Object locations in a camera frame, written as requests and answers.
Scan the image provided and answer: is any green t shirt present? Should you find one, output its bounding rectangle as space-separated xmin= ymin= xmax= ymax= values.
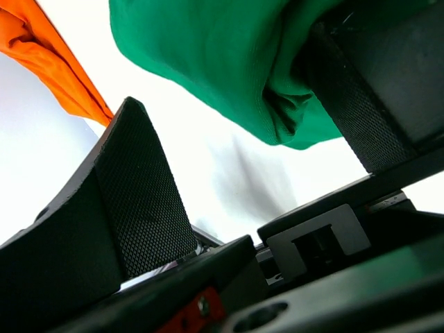
xmin=109 ymin=1 xmax=341 ymax=150

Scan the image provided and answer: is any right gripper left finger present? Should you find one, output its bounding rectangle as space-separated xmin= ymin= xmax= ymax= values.
xmin=1 ymin=97 xmax=196 ymax=332

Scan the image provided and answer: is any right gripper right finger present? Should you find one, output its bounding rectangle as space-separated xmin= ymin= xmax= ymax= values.
xmin=300 ymin=1 xmax=443 ymax=173

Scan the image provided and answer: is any orange folded t shirt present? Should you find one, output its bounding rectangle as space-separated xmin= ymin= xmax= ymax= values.
xmin=1 ymin=0 xmax=114 ymax=127

